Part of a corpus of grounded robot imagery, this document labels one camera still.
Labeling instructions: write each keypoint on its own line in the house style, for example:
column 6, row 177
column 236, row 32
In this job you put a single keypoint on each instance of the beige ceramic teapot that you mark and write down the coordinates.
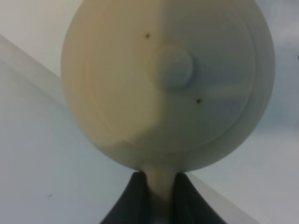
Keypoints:
column 167, row 86

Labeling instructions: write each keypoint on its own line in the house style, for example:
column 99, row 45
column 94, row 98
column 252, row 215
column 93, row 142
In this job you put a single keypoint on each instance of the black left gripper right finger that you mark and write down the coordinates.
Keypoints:
column 188, row 206

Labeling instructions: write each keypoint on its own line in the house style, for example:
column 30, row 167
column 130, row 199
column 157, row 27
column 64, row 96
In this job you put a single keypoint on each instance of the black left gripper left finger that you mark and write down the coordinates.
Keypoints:
column 133, row 207

